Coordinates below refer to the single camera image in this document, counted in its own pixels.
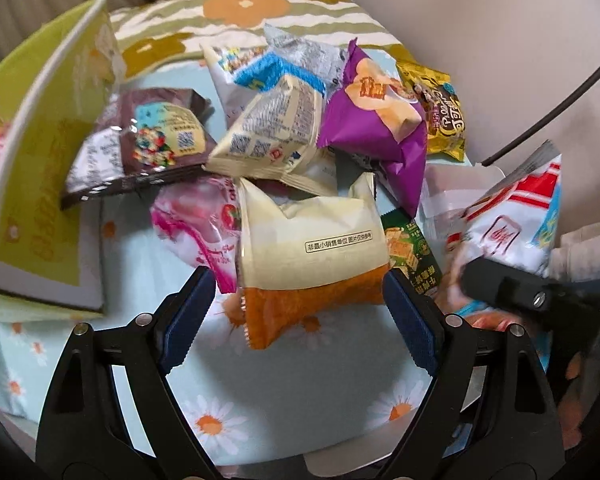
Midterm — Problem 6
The blue white snack bag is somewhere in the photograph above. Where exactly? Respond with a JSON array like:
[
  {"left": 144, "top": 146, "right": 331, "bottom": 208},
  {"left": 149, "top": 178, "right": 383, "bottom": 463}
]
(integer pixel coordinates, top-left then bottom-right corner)
[{"left": 434, "top": 141, "right": 562, "bottom": 330}]

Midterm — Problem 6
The dark green snack packet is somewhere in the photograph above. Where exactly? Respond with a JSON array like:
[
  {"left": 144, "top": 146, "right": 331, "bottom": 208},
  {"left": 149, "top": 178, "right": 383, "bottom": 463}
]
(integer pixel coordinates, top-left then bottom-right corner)
[{"left": 381, "top": 209, "right": 442, "bottom": 298}]

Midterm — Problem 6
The cream orange snack bag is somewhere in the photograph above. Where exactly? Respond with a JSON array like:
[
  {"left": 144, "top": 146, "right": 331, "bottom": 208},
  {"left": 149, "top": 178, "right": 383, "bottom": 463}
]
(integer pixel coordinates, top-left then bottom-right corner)
[{"left": 238, "top": 172, "right": 389, "bottom": 350}]

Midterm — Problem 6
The yellow gold snack bag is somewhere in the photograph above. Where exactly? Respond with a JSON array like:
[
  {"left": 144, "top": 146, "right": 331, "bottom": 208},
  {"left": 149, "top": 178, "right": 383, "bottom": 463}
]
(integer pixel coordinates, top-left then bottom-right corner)
[{"left": 396, "top": 61, "right": 466, "bottom": 162}]

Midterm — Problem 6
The purple chip bag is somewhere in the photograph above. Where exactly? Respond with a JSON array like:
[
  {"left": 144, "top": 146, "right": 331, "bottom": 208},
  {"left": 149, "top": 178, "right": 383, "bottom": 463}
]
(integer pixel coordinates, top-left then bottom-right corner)
[{"left": 317, "top": 40, "right": 427, "bottom": 216}]

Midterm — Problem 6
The pink strawberry snack bag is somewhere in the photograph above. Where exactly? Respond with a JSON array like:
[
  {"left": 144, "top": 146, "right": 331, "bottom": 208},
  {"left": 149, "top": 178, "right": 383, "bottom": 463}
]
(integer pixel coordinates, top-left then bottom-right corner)
[{"left": 150, "top": 174, "right": 240, "bottom": 294}]

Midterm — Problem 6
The beige barcode snack bag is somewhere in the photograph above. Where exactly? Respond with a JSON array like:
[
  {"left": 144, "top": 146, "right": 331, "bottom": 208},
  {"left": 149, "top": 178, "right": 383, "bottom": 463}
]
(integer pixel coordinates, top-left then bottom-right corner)
[{"left": 204, "top": 74, "right": 338, "bottom": 196}]

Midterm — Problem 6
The silver blue snack bag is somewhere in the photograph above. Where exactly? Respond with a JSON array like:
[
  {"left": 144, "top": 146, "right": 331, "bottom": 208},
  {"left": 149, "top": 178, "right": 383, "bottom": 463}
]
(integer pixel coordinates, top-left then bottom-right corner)
[{"left": 202, "top": 25, "right": 349, "bottom": 126}]

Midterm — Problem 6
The brown chocolate snack bag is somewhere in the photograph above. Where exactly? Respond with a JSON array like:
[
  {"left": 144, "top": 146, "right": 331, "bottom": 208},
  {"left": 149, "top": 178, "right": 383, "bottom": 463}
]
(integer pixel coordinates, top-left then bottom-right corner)
[{"left": 60, "top": 88, "right": 216, "bottom": 209}]

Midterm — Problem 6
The right hand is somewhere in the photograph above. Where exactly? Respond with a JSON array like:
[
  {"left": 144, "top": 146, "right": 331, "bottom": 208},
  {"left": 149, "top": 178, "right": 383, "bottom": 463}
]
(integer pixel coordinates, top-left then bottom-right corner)
[{"left": 557, "top": 352, "right": 600, "bottom": 451}]

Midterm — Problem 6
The green cardboard storage box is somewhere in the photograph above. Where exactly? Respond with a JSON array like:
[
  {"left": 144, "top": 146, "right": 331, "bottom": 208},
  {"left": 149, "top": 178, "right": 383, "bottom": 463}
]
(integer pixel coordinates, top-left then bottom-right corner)
[{"left": 0, "top": 0, "right": 125, "bottom": 323}]

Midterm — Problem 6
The light blue daisy tablecloth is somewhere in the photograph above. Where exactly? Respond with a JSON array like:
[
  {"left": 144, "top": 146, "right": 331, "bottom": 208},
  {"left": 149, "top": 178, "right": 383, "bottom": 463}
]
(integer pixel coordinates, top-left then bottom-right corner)
[{"left": 0, "top": 61, "right": 430, "bottom": 466}]

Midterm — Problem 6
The striped floral blanket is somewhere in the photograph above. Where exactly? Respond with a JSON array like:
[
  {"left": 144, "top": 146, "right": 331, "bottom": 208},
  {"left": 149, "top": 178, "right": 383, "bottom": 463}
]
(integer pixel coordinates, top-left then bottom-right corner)
[{"left": 110, "top": 0, "right": 413, "bottom": 79}]

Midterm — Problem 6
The black cable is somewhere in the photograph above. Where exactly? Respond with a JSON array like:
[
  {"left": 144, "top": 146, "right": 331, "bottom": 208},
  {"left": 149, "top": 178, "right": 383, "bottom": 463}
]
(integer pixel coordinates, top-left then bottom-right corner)
[{"left": 481, "top": 41, "right": 600, "bottom": 168}]

